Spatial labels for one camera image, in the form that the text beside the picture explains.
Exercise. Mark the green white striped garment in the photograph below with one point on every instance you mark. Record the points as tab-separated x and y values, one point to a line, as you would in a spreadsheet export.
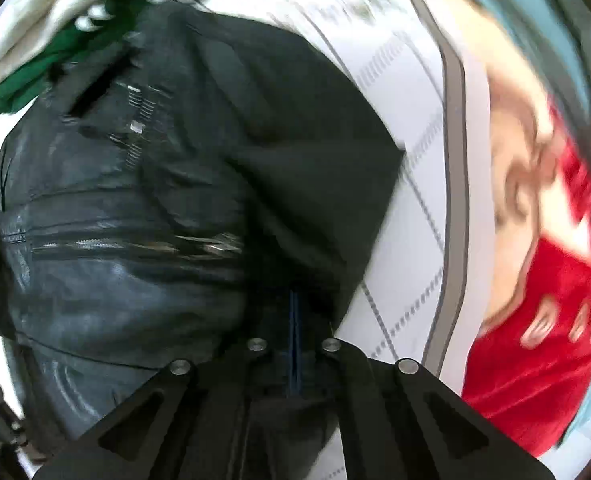
35	70

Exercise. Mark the red printed garment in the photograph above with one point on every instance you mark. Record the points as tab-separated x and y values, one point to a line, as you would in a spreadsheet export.
525	385

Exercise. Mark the cream white garment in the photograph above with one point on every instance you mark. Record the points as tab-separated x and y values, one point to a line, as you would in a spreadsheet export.
35	5

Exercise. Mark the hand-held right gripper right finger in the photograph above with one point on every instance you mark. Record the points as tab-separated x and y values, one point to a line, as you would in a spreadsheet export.
316	362

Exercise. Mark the black leather jacket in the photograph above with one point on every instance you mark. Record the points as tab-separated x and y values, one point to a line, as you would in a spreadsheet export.
175	185

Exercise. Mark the white patterned bedsheet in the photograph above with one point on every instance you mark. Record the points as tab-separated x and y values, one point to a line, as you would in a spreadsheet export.
415	240

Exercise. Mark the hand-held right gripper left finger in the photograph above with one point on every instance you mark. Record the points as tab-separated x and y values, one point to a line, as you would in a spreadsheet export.
271	362

